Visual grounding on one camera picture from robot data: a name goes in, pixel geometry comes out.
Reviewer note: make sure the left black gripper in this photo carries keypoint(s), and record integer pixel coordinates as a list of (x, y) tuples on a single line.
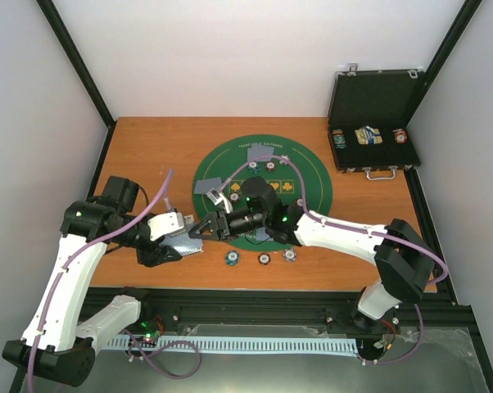
[(156, 255)]

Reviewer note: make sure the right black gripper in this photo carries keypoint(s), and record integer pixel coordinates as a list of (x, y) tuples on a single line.
[(219, 224)]

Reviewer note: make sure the grey card deck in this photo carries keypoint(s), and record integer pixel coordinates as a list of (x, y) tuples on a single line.
[(183, 244)]

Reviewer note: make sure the green blue chip stack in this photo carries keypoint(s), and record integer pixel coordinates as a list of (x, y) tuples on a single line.
[(232, 258)]

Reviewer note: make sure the blue backed playing card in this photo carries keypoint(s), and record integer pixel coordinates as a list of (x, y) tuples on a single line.
[(206, 185)]

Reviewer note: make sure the red brown chip stack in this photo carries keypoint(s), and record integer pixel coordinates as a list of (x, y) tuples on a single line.
[(264, 258)]

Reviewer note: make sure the purple white chip stack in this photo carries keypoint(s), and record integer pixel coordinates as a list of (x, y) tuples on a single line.
[(290, 254)]

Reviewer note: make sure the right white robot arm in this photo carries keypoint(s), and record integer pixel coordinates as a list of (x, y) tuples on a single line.
[(396, 250)]

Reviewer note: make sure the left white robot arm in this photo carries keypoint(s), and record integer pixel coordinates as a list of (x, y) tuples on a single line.
[(55, 345)]

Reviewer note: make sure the red playing card box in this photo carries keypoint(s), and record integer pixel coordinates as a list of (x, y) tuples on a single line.
[(189, 219)]

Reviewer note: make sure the round green poker mat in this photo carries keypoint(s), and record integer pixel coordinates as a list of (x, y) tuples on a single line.
[(227, 157)]

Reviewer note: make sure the wrapped card deck in case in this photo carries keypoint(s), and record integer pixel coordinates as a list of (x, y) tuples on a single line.
[(367, 135)]

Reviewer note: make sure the black poker chip case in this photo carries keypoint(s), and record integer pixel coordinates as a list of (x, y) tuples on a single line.
[(381, 99)]

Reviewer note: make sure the red chips in case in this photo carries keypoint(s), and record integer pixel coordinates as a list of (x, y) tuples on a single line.
[(400, 136)]

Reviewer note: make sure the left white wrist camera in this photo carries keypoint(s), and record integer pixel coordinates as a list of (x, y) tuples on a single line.
[(171, 223)]

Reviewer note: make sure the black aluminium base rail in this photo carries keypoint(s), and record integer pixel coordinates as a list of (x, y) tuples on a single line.
[(190, 313)]

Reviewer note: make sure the light blue cable duct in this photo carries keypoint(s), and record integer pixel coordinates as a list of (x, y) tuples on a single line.
[(257, 345)]

